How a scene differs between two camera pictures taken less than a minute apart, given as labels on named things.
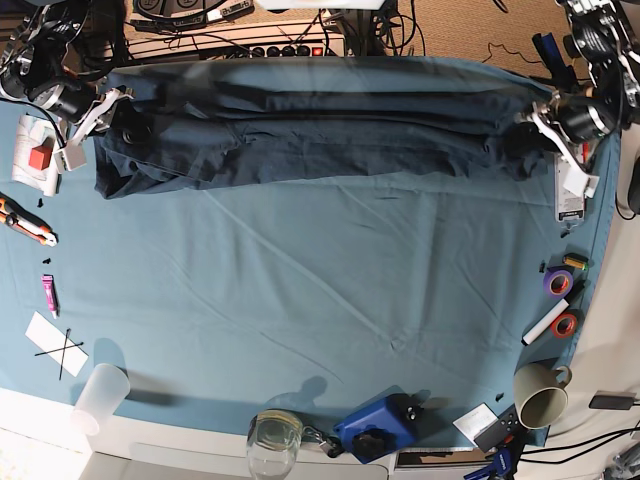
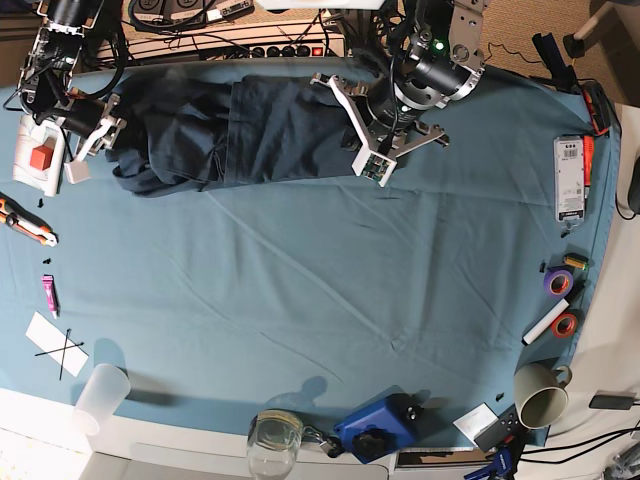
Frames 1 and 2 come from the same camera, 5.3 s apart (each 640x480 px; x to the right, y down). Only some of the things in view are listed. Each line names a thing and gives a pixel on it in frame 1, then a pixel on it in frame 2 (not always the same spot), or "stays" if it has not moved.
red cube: x=39 y=157 stays
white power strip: x=296 y=51 stays
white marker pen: x=545 y=322 stays
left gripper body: x=583 y=183 to x=375 y=161
